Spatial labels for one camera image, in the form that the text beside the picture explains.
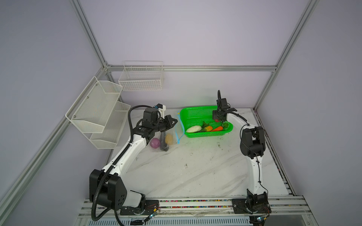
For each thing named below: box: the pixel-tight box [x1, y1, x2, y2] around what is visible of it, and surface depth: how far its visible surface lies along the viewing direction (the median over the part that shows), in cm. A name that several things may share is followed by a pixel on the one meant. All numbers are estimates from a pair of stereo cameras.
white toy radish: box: [185, 125, 202, 133], surface depth 104 cm
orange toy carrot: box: [211, 126, 223, 132], surface depth 106 cm
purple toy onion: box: [149, 137, 161, 149], surface depth 95 cm
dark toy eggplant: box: [159, 131, 170, 152], surface depth 92 cm
